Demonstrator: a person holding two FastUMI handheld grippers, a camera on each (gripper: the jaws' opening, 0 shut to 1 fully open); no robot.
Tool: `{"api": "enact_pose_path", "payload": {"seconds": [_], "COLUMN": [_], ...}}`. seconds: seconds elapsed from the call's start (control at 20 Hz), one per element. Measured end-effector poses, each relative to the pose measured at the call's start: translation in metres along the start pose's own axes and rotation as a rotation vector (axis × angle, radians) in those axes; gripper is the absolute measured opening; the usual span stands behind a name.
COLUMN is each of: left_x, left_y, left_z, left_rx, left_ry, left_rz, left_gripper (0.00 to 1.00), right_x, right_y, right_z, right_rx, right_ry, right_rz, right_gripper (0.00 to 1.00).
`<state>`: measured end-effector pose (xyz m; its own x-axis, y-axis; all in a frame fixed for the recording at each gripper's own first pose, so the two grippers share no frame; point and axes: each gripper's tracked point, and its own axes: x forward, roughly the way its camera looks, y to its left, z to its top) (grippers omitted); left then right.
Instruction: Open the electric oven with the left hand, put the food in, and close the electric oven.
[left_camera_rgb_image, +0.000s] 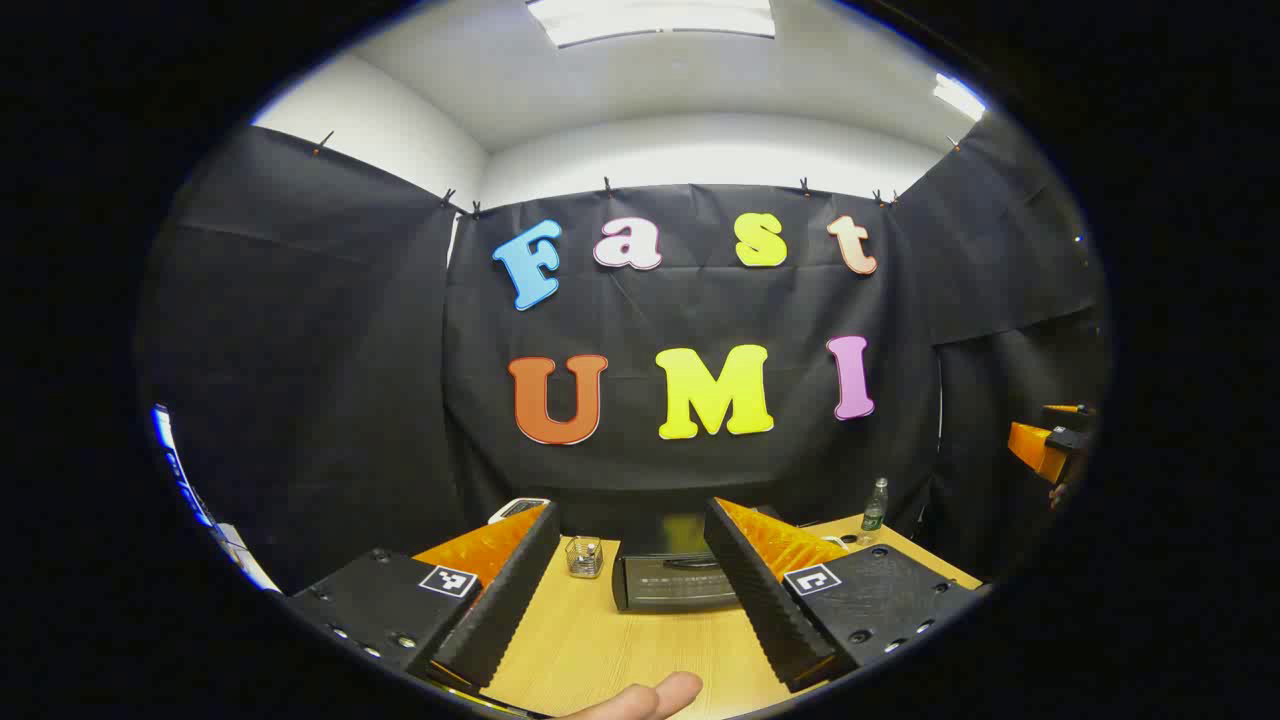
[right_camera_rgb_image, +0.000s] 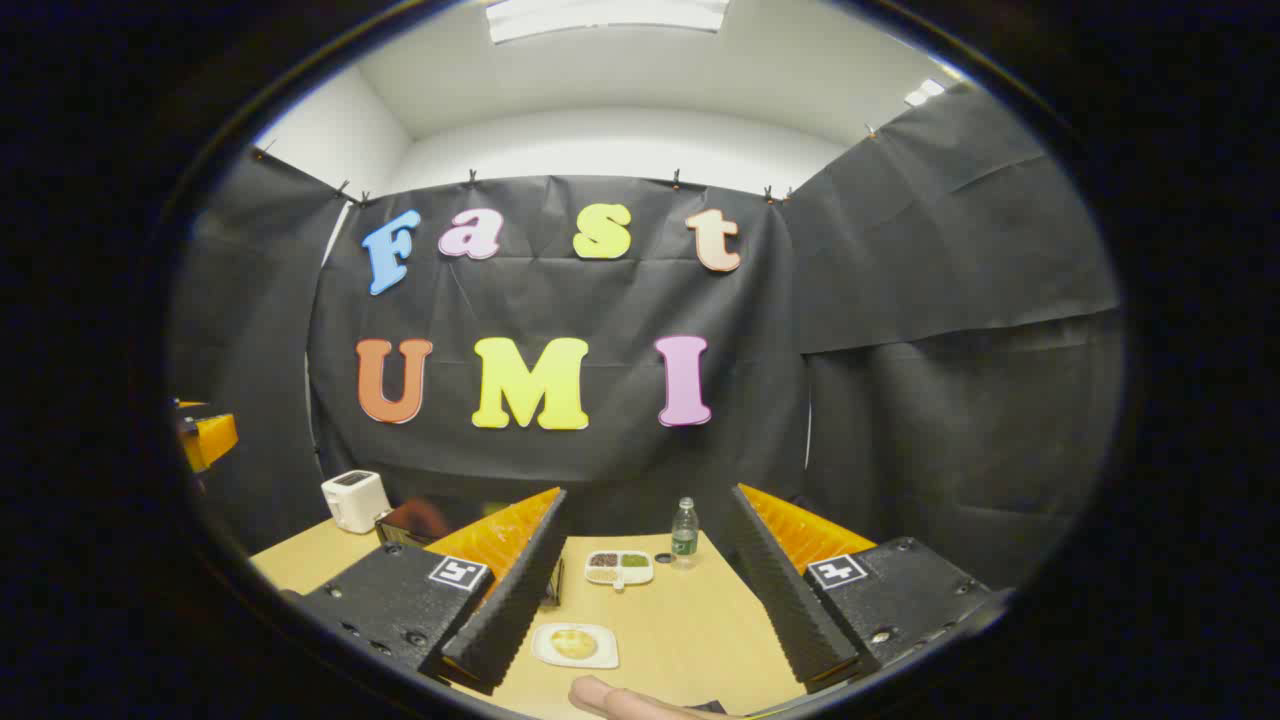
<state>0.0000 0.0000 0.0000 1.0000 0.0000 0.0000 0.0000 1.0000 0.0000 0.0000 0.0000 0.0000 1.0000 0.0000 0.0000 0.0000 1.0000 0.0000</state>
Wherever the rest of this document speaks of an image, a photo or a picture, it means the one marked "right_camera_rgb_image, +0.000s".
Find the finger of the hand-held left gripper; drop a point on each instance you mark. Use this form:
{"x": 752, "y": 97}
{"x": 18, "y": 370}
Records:
{"x": 212, "y": 438}

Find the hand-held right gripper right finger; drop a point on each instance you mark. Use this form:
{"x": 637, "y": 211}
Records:
{"x": 785, "y": 600}

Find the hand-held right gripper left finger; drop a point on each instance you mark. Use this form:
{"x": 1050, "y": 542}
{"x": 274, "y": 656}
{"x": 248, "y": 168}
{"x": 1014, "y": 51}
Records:
{"x": 515, "y": 590}

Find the yellow bread bun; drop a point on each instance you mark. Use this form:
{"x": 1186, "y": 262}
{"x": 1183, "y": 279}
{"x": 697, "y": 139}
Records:
{"x": 574, "y": 643}

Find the black electric oven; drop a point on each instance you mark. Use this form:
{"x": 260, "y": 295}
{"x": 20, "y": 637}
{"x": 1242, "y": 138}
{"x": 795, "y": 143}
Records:
{"x": 410, "y": 522}

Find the white divided spice dish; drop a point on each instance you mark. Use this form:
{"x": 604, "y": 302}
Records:
{"x": 618, "y": 568}

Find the white plate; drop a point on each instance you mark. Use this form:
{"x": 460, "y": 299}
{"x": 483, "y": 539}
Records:
{"x": 604, "y": 655}

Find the clear plastic water bottle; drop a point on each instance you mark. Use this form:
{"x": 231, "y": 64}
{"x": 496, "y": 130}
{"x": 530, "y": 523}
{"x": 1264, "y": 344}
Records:
{"x": 684, "y": 535}

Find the white toaster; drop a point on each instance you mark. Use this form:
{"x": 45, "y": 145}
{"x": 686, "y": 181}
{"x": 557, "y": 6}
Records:
{"x": 355, "y": 500}

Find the black backdrop cloth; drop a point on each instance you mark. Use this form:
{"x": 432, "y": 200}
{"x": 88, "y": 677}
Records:
{"x": 900, "y": 300}

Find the small ceiling light panel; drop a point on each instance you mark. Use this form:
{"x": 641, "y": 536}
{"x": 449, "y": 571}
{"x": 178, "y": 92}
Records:
{"x": 924, "y": 92}

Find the large ceiling light panel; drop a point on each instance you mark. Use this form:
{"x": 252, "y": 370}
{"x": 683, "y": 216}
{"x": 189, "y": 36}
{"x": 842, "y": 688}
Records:
{"x": 600, "y": 15}

